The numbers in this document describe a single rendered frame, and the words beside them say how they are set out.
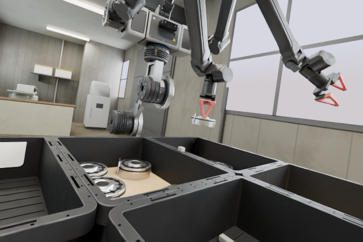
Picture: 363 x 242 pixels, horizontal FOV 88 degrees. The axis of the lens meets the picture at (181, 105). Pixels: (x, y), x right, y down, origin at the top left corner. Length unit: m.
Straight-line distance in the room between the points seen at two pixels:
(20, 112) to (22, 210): 4.77
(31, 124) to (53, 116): 0.42
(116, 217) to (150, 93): 0.79
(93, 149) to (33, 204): 0.22
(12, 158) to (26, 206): 0.16
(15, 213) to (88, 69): 7.27
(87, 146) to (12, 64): 8.27
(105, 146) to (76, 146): 0.08
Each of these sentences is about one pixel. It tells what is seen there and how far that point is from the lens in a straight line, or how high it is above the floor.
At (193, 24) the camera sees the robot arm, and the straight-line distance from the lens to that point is 0.64.
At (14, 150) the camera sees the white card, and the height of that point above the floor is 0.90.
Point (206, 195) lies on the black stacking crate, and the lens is 0.36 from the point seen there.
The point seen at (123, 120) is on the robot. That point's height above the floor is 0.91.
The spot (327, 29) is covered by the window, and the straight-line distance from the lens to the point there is 2.25.
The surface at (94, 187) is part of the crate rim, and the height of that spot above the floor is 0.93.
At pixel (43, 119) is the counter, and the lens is 5.20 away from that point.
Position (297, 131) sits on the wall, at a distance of 2.13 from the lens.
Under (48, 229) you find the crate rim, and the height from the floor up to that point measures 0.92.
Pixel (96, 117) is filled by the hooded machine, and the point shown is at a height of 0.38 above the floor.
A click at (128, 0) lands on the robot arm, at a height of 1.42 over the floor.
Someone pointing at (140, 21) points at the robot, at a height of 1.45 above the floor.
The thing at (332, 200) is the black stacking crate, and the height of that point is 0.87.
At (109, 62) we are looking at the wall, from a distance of 7.81.
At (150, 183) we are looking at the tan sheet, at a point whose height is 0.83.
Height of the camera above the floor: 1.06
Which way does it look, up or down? 1 degrees up
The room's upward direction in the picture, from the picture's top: 8 degrees clockwise
